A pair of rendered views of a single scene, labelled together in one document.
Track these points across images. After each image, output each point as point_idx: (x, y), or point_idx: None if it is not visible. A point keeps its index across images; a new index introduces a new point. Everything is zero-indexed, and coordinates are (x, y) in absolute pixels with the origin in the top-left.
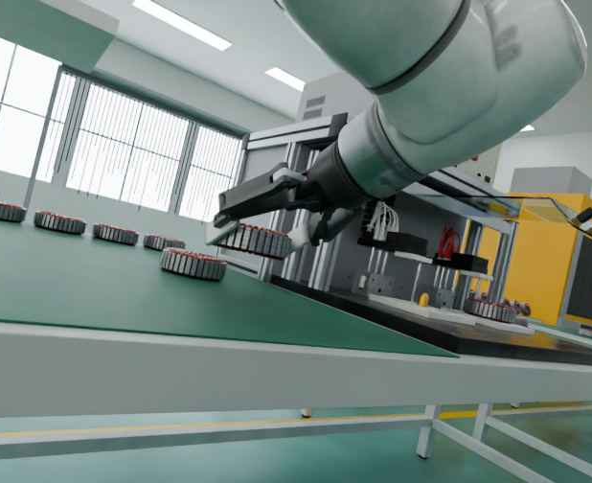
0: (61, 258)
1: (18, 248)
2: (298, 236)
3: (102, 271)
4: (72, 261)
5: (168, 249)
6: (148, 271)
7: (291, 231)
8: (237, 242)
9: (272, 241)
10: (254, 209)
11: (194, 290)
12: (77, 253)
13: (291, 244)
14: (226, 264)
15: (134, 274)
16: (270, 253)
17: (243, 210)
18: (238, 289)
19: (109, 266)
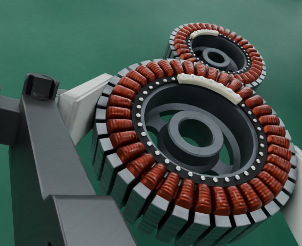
0: (18, 28)
1: None
2: None
3: (9, 78)
4: (20, 37)
5: (176, 33)
6: (117, 69)
7: None
8: (96, 170)
9: (164, 224)
10: (12, 191)
11: (85, 165)
12: (83, 6)
13: (290, 204)
14: (251, 87)
15: (62, 86)
16: (157, 237)
17: (12, 162)
18: (222, 152)
19: (61, 54)
